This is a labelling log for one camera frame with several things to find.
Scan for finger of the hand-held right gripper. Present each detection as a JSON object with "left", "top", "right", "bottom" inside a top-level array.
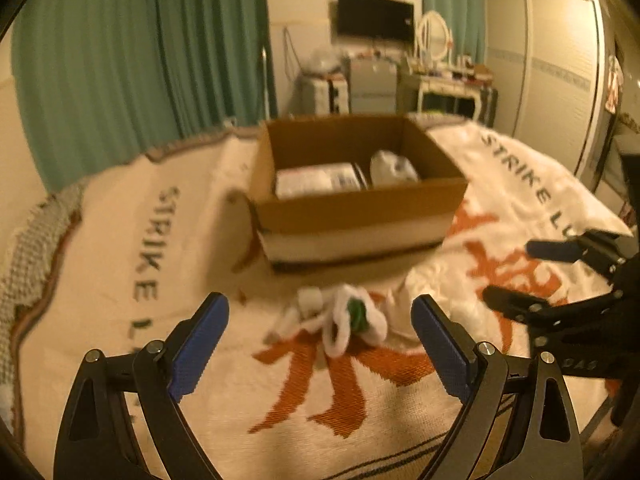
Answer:
[
  {"left": 526, "top": 229, "right": 626, "bottom": 278},
  {"left": 482, "top": 284, "right": 617, "bottom": 331}
]

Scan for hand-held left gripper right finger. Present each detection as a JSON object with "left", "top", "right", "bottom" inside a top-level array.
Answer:
[{"left": 410, "top": 294, "right": 585, "bottom": 480}]

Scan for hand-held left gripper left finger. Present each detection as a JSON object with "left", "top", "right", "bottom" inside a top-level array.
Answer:
[{"left": 53, "top": 292, "right": 231, "bottom": 480}]

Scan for white sock with green print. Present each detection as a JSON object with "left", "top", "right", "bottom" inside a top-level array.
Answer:
[{"left": 263, "top": 283, "right": 390, "bottom": 358}]

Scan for cardboard box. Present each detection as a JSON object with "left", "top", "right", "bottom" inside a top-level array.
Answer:
[{"left": 246, "top": 113, "right": 470, "bottom": 277}]

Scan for white printed blanket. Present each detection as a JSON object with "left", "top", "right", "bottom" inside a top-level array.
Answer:
[{"left": 0, "top": 113, "right": 635, "bottom": 480}]

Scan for white wardrobe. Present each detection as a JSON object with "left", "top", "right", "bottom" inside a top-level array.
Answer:
[{"left": 482, "top": 0, "right": 621, "bottom": 177}]

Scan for white rolled socks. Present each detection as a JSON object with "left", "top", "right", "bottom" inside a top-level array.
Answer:
[{"left": 369, "top": 149, "right": 420, "bottom": 186}]

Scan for white dressing table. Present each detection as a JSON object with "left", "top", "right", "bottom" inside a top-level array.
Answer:
[{"left": 401, "top": 56, "right": 493, "bottom": 121}]

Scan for white packet with label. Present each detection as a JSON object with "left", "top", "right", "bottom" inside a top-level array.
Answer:
[{"left": 275, "top": 161, "right": 371, "bottom": 200}]

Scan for grey small cabinet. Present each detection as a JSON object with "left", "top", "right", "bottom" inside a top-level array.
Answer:
[{"left": 347, "top": 56, "right": 401, "bottom": 115}]

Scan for oval vanity mirror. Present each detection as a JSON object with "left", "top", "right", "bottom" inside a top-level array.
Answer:
[{"left": 414, "top": 11, "right": 451, "bottom": 67}]

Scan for green curtain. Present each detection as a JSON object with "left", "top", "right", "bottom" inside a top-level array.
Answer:
[
  {"left": 420, "top": 0, "right": 488, "bottom": 67},
  {"left": 11, "top": 0, "right": 279, "bottom": 194}
]

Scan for white storage box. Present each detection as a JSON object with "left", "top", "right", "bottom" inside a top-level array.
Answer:
[{"left": 300, "top": 77, "right": 350, "bottom": 117}]

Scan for white plastic bag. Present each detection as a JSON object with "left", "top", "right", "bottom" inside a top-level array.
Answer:
[{"left": 302, "top": 44, "right": 349, "bottom": 75}]

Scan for wall-mounted television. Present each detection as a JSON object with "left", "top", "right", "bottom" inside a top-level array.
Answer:
[{"left": 336, "top": 0, "right": 416, "bottom": 42}]

